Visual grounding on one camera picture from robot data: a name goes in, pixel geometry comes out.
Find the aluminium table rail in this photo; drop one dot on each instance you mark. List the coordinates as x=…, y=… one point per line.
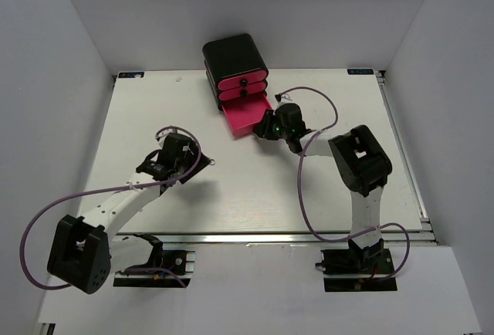
x=416, y=238

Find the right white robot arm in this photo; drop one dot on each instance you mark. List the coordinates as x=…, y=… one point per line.
x=361, y=162

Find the blue label sticker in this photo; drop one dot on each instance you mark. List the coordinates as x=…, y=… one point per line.
x=358, y=72
x=130, y=75

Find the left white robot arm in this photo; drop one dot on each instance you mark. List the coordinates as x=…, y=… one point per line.
x=85, y=249

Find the right blue label sticker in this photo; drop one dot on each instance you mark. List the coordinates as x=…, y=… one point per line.
x=358, y=72

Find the left blue label sticker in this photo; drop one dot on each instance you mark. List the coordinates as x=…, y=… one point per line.
x=130, y=75

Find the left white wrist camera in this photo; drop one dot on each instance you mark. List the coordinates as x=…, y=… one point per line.
x=161, y=136

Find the black drawer cabinet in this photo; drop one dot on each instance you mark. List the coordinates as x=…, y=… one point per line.
x=233, y=56

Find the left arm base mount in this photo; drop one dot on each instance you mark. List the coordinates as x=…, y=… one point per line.
x=144, y=261

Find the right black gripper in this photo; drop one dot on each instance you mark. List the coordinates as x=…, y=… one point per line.
x=264, y=129

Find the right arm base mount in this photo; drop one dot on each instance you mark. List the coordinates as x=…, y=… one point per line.
x=342, y=272

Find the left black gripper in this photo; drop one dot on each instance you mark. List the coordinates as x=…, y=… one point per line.
x=194, y=149

